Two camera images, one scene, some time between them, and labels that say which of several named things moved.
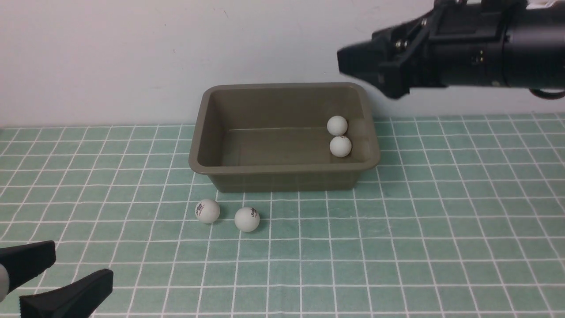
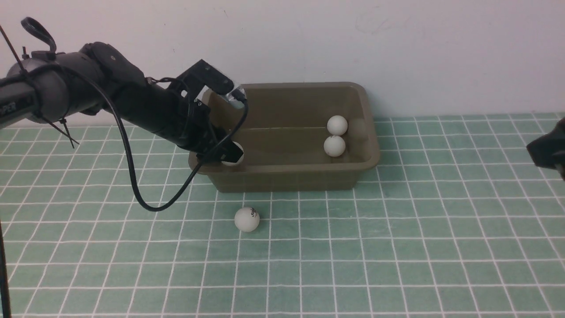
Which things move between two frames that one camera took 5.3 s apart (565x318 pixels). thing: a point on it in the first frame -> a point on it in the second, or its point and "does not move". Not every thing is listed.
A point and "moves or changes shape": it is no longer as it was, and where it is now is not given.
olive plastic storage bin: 273,137 does not move
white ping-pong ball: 246,219 does not move
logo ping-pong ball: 337,125 does not move
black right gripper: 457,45 -> 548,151
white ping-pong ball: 340,146 moves or changes shape
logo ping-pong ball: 207,211 -> 239,161
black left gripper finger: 79,298 -> 161,111
